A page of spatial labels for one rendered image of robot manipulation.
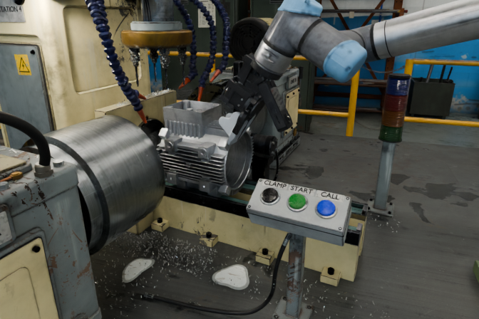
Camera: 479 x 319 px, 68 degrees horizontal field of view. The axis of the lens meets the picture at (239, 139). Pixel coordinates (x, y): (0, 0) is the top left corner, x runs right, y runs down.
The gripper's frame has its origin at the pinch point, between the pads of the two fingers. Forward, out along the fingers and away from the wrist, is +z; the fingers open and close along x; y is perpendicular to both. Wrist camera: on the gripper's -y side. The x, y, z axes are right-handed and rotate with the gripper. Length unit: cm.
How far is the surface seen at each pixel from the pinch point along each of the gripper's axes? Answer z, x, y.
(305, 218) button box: -8.6, 20.2, -22.0
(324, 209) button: -11.5, 18.8, -23.5
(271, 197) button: -6.9, 18.7, -15.5
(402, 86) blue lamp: -26.0, -33.4, -24.2
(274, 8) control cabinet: 22, -306, 110
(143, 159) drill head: 4.1, 20.2, 9.3
